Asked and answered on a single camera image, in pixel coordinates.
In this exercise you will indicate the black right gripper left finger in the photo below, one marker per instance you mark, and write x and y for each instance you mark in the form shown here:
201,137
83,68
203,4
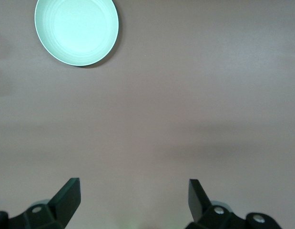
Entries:
61,210

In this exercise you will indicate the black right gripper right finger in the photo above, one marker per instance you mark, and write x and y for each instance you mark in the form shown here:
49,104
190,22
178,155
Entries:
199,205

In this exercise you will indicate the large table cover sheet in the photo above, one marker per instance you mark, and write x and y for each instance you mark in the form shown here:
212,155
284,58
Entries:
161,107

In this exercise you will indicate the mint green round plate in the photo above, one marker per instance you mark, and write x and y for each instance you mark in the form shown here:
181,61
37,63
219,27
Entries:
75,31

